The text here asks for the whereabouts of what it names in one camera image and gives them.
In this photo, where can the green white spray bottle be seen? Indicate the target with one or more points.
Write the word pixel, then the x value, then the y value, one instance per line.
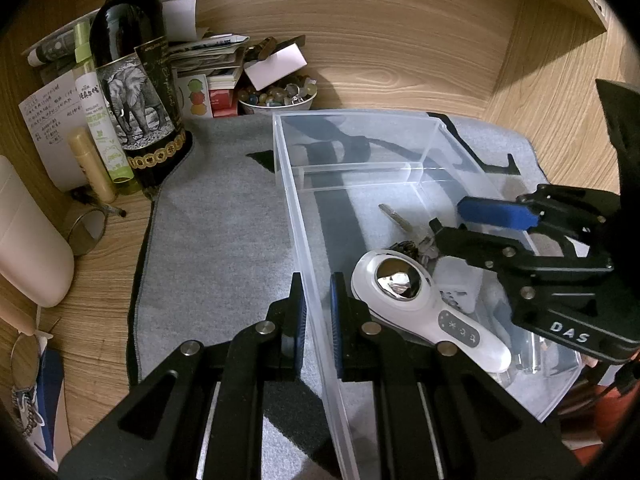
pixel 102 125

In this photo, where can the metal key bunch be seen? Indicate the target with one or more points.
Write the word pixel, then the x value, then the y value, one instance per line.
pixel 407 230

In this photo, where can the stack of books and papers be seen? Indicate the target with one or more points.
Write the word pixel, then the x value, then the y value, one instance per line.
pixel 210 55

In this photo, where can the white handheld facial massager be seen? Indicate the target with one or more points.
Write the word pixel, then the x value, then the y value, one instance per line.
pixel 400 285

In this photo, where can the white blank card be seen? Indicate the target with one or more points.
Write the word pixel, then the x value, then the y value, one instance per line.
pixel 275 67

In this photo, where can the white power adapter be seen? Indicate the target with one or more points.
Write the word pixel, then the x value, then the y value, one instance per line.
pixel 460 285

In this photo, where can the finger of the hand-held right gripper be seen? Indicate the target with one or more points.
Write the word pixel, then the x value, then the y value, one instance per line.
pixel 495 212
pixel 480 245

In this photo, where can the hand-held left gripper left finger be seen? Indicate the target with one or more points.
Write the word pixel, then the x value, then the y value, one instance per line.
pixel 298 320

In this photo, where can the white handwritten note paper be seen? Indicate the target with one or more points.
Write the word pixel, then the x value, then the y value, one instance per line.
pixel 50 125

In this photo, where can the clear plastic storage box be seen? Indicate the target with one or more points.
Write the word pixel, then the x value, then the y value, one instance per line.
pixel 310 220

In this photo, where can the silver metal tube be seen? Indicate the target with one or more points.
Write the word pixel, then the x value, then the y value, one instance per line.
pixel 532 355

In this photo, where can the small box with fruit print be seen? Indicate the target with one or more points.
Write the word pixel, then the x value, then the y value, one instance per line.
pixel 196 96

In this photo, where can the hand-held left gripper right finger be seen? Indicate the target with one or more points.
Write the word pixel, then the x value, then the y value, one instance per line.
pixel 336 325

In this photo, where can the bowl of polished stones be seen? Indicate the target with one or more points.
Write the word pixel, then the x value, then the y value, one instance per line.
pixel 277 97

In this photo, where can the yellow lip balm tube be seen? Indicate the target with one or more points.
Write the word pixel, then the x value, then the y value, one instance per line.
pixel 92 165

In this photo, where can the grey mat with black letters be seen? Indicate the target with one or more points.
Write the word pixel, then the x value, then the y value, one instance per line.
pixel 225 220

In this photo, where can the blue and white box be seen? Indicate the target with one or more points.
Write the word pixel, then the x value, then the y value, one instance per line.
pixel 47 400

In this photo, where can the dark wine bottle elephant label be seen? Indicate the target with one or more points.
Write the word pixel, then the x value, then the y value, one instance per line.
pixel 135 75

